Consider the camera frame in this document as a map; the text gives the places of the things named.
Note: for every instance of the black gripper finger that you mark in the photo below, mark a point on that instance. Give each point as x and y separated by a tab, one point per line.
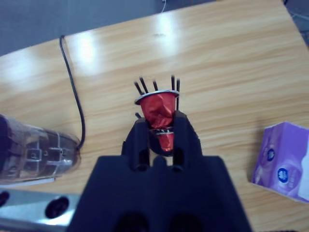
187	140
137	145

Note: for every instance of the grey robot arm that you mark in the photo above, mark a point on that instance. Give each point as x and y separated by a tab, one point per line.
29	210

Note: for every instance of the black capsule holder with rods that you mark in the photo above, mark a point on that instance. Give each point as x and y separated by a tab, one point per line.
173	83

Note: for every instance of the purple tissue box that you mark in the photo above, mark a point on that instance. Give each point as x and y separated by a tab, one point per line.
285	157

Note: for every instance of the clear water tank black lid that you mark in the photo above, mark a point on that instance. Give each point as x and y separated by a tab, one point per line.
36	149

